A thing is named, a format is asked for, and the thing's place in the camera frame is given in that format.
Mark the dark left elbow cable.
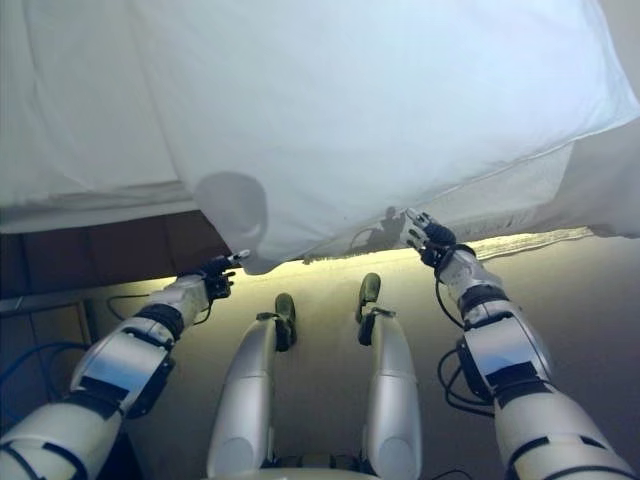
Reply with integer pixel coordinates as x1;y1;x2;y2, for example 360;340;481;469
0;340;94;401

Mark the dark robot right foot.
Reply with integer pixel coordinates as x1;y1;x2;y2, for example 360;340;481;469
354;272;383;347

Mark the beige bedspread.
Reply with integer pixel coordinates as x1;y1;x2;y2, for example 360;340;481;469
562;117;640;242

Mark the white duvet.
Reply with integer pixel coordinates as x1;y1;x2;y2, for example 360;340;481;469
124;0;640;277

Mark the silver robot right leg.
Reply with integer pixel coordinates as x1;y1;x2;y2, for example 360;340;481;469
360;305;422;480

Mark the dark robot left foot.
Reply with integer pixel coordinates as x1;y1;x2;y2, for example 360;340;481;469
273;293;298;352

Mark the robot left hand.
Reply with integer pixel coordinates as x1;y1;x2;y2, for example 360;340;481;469
201;248;251;303

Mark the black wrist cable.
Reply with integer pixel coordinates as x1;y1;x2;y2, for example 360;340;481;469
106;294;212;327
433;277;467;330

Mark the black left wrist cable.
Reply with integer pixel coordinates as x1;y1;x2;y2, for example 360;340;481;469
106;294;212;327

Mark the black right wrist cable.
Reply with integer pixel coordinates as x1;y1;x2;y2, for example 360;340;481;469
433;277;467;330

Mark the black right elbow cable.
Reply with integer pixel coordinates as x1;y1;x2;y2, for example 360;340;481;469
437;348;497;420

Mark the white fitted bed sheet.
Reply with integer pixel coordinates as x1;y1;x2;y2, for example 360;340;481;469
0;0;201;235

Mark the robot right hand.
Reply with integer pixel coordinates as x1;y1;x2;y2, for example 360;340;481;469
402;207;459;270

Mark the dark brown bed frame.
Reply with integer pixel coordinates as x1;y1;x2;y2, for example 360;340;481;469
0;209;239;304

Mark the dark robot foot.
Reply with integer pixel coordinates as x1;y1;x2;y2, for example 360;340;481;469
354;272;383;347
273;293;298;352

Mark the brown wooden cabinet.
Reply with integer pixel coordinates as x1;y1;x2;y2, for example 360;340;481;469
0;294;99;401

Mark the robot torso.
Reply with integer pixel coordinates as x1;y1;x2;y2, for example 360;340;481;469
259;452;371;480

